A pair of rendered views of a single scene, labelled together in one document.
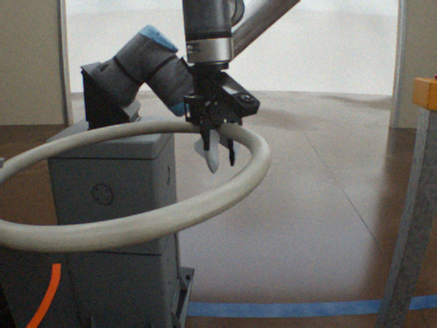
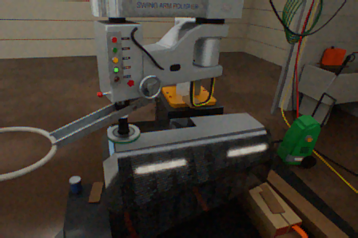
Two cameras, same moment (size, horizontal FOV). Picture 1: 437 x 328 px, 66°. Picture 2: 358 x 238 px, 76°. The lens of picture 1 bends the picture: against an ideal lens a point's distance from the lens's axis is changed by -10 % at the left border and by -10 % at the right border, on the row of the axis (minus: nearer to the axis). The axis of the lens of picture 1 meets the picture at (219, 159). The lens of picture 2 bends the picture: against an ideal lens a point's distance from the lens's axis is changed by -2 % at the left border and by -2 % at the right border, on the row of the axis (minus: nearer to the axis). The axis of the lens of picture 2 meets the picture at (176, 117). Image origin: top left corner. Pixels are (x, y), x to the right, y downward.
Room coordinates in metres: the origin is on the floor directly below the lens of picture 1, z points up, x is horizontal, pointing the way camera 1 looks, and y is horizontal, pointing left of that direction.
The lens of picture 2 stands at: (1.77, 0.59, 1.72)
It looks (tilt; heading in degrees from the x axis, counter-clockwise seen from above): 28 degrees down; 156
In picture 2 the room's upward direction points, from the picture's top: 3 degrees clockwise
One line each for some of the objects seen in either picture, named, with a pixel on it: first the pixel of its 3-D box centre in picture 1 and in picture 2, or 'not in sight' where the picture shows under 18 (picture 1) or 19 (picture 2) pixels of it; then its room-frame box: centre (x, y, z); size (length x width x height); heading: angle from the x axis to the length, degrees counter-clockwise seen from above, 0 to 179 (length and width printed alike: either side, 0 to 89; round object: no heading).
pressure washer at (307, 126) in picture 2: not in sight; (304, 129); (0.24, 2.88, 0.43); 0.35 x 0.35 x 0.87; 69
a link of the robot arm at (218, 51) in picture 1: (208, 51); not in sight; (0.72, 0.02, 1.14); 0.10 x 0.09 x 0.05; 133
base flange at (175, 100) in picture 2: not in sight; (188, 95); (-0.34, 1.64, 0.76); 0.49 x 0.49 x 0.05; 84
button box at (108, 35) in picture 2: not in sight; (114, 59); (0.54, 0.75, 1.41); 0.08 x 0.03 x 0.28; 102
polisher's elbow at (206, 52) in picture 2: not in sight; (206, 49); (0.28, 1.45, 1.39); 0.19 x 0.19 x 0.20
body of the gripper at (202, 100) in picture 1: (210, 94); not in sight; (0.73, 0.02, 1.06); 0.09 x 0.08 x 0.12; 43
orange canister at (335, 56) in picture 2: not in sight; (336, 56); (-0.73, 4.48, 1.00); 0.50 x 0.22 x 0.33; 88
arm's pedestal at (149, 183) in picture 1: (124, 226); not in sight; (1.33, 0.40, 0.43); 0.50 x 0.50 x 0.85; 88
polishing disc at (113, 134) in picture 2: not in sight; (123, 132); (0.42, 0.80, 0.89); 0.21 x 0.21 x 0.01
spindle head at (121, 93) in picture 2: not in sight; (132, 61); (0.40, 0.88, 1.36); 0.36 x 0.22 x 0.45; 102
